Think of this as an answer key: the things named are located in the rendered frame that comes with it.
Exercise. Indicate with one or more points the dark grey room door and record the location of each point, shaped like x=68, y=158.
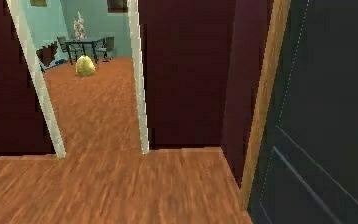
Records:
x=323, y=110

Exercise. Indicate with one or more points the green framed wall picture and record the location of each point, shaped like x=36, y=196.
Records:
x=38, y=2

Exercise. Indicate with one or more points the yellow rounded lump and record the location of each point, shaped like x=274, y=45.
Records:
x=85, y=66

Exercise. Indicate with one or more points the dark dining table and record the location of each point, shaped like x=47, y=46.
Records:
x=83, y=42

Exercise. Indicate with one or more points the grey dining chair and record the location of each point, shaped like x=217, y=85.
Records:
x=63, y=42
x=109, y=45

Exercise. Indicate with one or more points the white cork tree ornament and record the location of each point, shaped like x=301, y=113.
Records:
x=79, y=27

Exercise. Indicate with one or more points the dark brown armchair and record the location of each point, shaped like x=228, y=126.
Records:
x=47, y=53

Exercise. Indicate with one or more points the dark framed wall picture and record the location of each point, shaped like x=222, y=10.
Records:
x=117, y=5

